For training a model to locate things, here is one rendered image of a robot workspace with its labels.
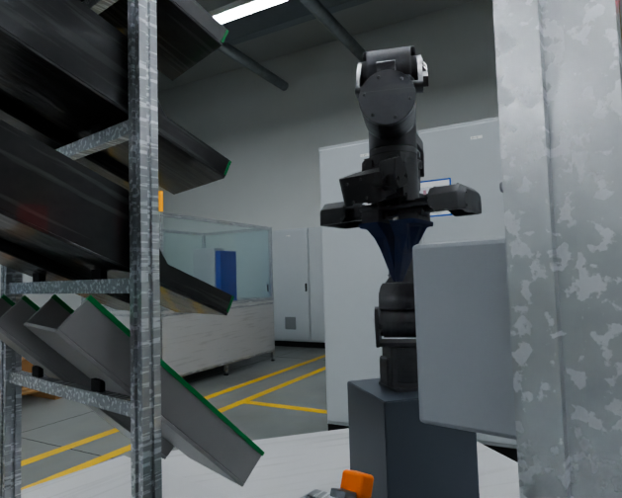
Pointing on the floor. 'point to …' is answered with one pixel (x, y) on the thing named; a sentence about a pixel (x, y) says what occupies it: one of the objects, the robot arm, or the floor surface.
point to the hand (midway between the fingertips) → (397, 252)
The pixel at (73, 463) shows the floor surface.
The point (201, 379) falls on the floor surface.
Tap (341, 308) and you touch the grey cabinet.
